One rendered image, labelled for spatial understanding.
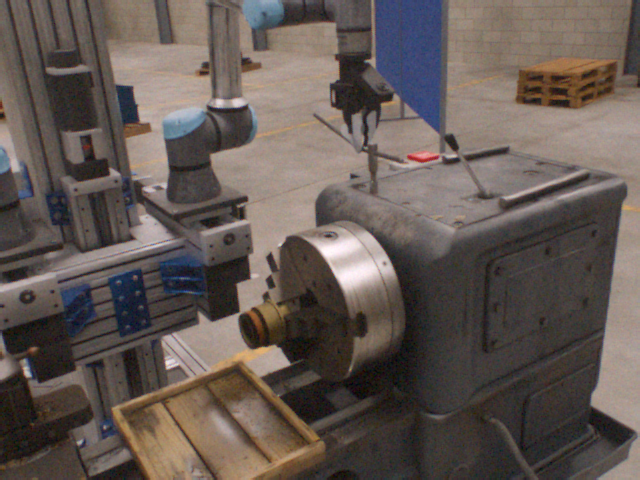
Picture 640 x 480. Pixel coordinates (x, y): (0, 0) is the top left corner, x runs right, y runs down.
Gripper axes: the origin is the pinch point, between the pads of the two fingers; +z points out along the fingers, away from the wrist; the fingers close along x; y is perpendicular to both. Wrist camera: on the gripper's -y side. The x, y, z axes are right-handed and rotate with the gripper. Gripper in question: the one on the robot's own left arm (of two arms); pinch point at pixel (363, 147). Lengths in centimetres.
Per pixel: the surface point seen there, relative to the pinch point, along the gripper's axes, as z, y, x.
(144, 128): 127, 684, -155
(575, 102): 126, 396, -612
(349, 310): 21.5, -26.4, 23.5
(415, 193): 9.8, -9.6, -6.7
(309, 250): 13.7, -13.5, 23.6
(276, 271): 19.3, -6.9, 27.9
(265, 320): 24.5, -15.0, 35.2
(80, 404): 33, -7, 69
